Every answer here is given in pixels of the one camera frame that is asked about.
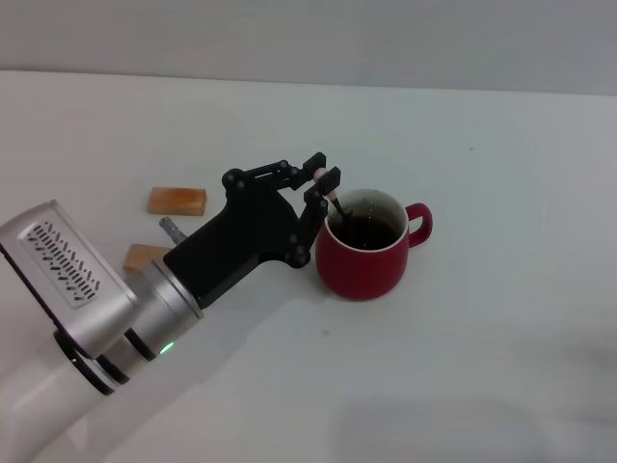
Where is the silver vented left wrist camera box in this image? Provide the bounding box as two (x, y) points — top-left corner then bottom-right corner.
(0, 199), (141, 361)

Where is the stained wooden block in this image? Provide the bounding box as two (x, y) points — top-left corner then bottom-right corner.
(146, 187), (208, 217)

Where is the red coffee cup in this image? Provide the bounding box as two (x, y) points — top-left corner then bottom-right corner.
(315, 187), (434, 303)

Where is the notched wooden block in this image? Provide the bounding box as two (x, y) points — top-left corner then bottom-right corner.
(121, 243), (173, 276)

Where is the silver left gripper cable plug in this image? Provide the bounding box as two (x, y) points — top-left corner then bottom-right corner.
(158, 217), (187, 241)

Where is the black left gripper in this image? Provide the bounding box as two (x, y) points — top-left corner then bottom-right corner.
(162, 152), (342, 310)

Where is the pink handled metal spoon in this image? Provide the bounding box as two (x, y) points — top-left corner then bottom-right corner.
(312, 168), (356, 232)

